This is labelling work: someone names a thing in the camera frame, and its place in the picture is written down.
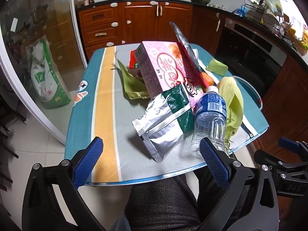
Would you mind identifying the silver green snack bag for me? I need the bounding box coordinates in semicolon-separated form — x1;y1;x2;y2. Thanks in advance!
131;84;195;163

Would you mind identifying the wooden kitchen cabinet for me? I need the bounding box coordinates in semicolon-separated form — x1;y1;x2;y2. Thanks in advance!
77;1;308;157

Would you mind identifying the black built-in oven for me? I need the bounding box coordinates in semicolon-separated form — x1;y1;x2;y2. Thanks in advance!
215;17;288;97

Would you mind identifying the person's blue clothing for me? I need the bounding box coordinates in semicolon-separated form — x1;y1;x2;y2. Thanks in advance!
111;215;131;231

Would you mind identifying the wicker basket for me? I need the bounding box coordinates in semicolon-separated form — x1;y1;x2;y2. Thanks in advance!
284;29;308;53

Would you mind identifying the red silver foil packet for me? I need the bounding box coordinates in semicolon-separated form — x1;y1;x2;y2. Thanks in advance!
170;22;209;92

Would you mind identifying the red crinkled wrapper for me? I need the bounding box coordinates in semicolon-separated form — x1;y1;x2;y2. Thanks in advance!
129;50;143;69

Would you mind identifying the light green paper packet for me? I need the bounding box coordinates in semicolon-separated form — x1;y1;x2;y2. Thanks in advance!
206;58;228;77

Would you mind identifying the pink cardboard box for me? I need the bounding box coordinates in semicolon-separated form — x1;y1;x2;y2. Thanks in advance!
134;41;210;111

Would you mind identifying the clear plastic water bottle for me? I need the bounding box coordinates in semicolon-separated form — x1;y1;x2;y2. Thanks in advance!
190;85;228;158

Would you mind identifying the glass sliding door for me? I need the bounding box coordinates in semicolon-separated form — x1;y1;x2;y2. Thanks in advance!
0;0;88;146

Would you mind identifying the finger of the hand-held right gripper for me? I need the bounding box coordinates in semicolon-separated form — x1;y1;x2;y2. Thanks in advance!
278;137;308;157
254;149;308;174

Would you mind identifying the teal striped tablecloth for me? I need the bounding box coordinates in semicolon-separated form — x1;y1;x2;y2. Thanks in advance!
64;43;270;188

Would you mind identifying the wire dish rack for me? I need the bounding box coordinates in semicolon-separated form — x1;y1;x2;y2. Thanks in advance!
243;0;289;37

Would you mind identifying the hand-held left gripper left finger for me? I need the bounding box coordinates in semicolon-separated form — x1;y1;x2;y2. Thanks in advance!
22;137;106;231

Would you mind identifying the yellow-green corn husk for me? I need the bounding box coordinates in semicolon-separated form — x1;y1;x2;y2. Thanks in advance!
218;76;244;150

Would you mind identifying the green leaf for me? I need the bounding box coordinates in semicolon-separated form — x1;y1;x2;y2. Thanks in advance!
114;52;150;100

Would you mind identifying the green white rice sack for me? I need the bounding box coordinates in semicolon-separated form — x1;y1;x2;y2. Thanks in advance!
29;36;73;110

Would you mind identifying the blue-grey plastic bin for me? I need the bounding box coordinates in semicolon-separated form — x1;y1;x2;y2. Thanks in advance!
232;75;263;110

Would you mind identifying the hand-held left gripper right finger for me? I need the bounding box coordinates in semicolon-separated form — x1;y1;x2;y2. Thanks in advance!
199;137;281;231

